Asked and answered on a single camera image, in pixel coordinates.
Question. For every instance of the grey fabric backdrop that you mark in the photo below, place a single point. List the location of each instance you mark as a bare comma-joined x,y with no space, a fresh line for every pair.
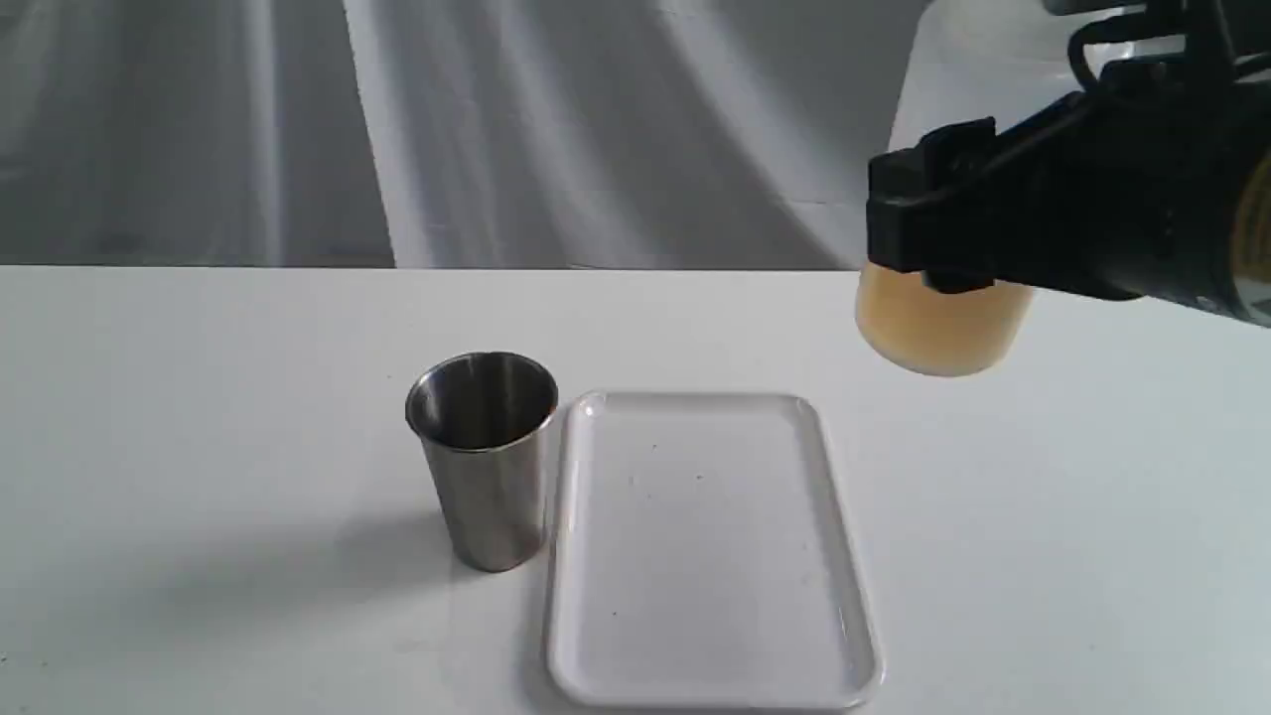
484,135

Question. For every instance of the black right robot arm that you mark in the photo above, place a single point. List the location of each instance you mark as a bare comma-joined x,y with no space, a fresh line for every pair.
1151,180

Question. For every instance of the white plastic tray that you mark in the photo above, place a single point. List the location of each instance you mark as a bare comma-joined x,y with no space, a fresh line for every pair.
701,559

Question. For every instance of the stainless steel cup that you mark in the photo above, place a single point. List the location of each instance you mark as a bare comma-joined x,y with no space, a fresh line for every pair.
482,419

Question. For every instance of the translucent squeeze bottle amber liquid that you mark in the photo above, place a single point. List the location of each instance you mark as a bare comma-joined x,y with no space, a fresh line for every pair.
938,323

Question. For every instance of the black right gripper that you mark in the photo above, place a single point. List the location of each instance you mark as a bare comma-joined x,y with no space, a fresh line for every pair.
1159,181

